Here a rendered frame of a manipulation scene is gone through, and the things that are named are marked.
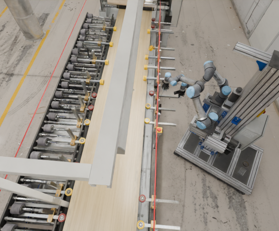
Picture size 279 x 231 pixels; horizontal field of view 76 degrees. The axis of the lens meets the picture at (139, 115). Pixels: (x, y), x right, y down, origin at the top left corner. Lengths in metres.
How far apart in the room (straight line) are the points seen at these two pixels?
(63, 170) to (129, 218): 1.57
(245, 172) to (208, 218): 0.93
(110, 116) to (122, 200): 1.57
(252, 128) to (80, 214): 2.16
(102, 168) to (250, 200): 3.14
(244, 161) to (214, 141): 1.10
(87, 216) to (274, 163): 3.20
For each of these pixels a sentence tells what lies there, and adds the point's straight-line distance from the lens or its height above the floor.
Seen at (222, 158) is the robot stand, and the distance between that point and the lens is 3.34.
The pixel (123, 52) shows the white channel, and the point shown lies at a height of 2.46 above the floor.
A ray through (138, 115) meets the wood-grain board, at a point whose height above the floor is 0.90.
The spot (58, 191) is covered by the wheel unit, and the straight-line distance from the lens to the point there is 2.40.
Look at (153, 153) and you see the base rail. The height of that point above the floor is 0.70.
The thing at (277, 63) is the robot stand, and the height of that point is 2.03.
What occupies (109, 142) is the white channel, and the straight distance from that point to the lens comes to 0.66.
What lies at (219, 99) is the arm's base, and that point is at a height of 1.10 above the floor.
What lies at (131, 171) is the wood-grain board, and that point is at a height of 0.90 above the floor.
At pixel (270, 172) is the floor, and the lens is 3.94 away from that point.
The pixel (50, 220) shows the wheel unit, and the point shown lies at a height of 0.87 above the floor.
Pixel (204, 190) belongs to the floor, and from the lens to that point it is 3.31.
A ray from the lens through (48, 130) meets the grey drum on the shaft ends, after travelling 2.76.
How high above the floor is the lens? 3.07
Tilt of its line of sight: 58 degrees down
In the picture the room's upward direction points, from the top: 3 degrees clockwise
